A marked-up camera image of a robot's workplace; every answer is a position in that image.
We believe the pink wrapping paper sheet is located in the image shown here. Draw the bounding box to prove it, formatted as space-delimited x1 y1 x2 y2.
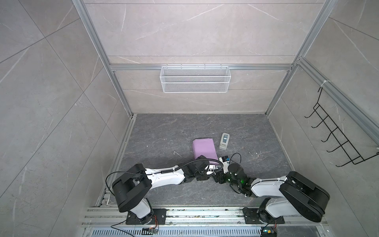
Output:
192 138 218 161

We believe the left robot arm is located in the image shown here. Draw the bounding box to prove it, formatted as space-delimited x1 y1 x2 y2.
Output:
110 156 223 220

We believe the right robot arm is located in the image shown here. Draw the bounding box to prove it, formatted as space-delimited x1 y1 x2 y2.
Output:
208 162 330 223

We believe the white tape dispenser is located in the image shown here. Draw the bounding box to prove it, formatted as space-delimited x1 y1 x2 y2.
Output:
219 133 230 150

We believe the green connector board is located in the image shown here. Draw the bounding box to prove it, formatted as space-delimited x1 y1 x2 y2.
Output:
260 228 277 237

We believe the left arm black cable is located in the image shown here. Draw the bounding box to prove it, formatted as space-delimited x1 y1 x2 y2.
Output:
174 158 224 174

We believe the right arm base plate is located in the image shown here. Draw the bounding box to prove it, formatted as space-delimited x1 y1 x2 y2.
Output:
242 207 285 224

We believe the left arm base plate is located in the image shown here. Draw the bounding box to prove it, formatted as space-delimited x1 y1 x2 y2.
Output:
125 208 167 225

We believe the white wire mesh basket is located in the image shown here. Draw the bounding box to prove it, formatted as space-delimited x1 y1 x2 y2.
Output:
159 66 232 93

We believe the aluminium rail base frame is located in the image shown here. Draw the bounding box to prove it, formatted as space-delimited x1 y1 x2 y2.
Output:
81 205 333 237

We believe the black wire hook rack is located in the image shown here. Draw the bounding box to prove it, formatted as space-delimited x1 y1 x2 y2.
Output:
304 87 379 167

